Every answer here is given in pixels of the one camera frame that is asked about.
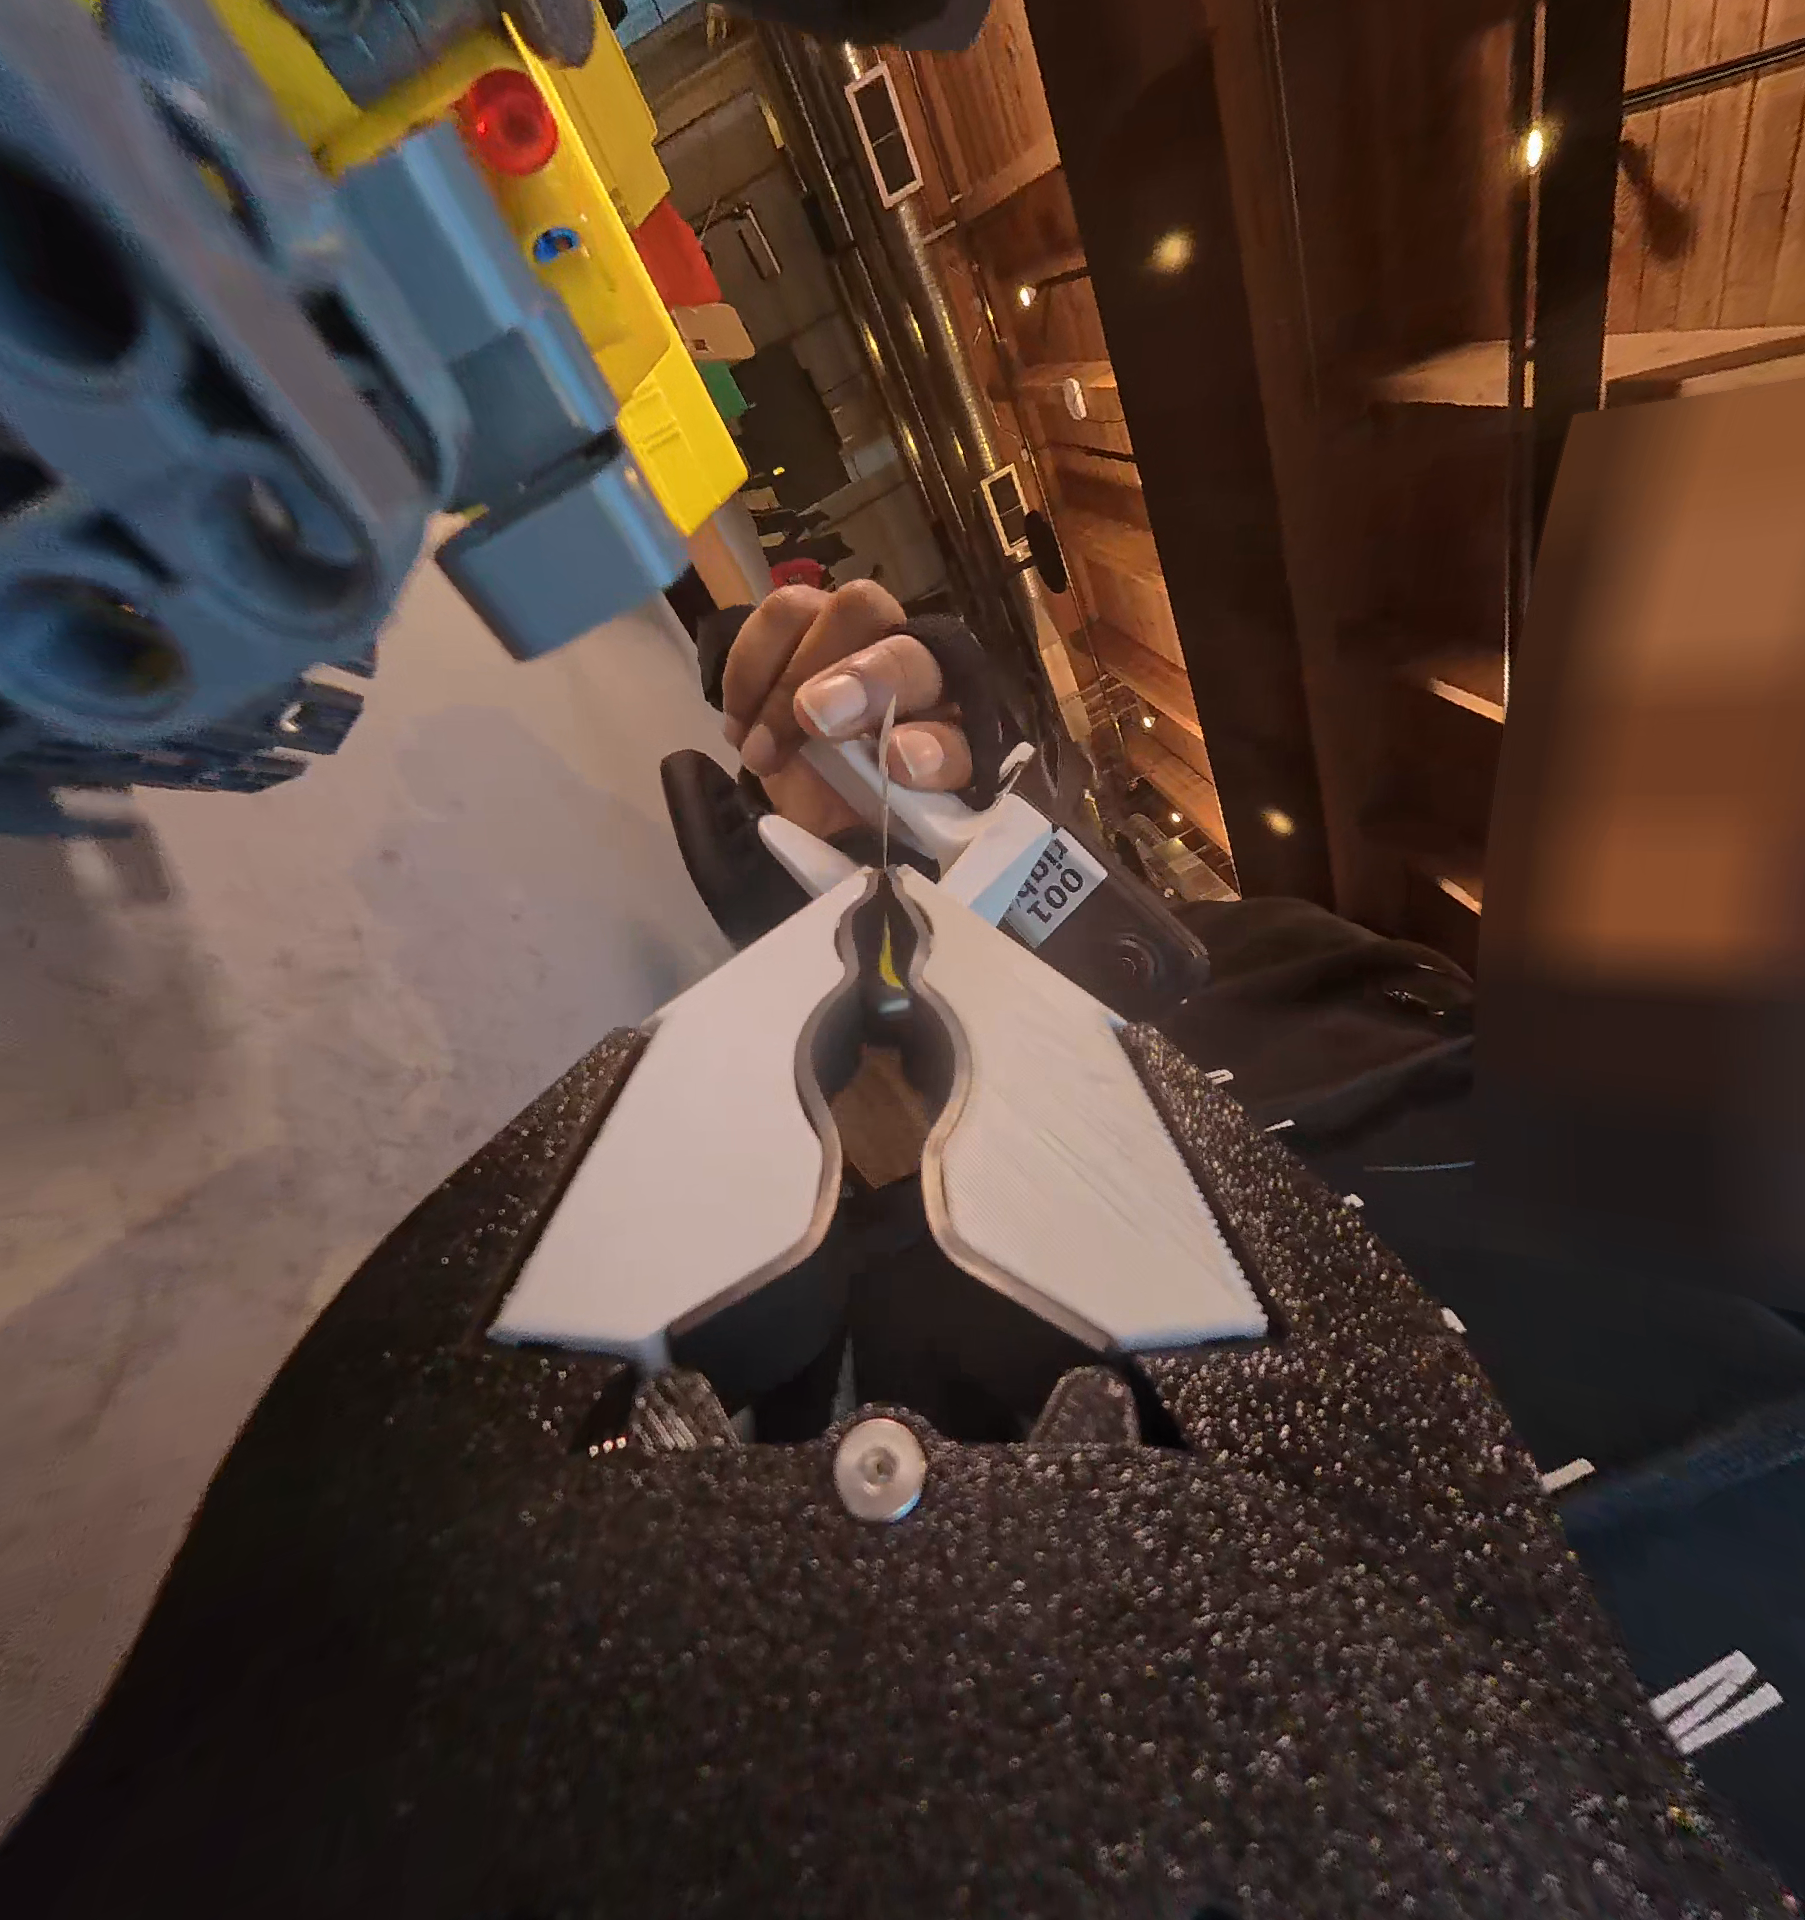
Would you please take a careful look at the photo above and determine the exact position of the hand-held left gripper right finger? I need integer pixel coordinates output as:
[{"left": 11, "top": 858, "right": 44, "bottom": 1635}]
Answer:
[{"left": 890, "top": 871, "right": 1273, "bottom": 1360}]

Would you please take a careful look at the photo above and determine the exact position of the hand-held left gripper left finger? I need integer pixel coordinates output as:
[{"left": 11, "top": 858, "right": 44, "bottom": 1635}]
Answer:
[{"left": 488, "top": 871, "right": 878, "bottom": 1368}]

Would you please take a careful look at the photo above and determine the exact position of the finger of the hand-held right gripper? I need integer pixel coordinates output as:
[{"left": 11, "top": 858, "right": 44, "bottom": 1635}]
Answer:
[
  {"left": 757, "top": 813, "right": 861, "bottom": 896},
  {"left": 949, "top": 787, "right": 1048, "bottom": 881}
]

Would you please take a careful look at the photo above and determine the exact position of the yellow grey sticker sheet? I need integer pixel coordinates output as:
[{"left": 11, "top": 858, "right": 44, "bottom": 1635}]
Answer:
[{"left": 845, "top": 698, "right": 933, "bottom": 1038}]

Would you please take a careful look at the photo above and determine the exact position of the yellow grey brick robot model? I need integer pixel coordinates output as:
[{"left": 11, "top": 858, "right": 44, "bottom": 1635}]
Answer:
[{"left": 0, "top": 0, "right": 755, "bottom": 797}]

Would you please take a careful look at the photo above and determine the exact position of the grey desk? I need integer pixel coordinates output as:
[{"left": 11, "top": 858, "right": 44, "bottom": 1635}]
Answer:
[{"left": 0, "top": 511, "right": 845, "bottom": 1862}]

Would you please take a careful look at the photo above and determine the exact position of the person's right hand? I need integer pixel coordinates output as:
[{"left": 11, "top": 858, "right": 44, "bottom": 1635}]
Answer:
[{"left": 719, "top": 583, "right": 992, "bottom": 797}]

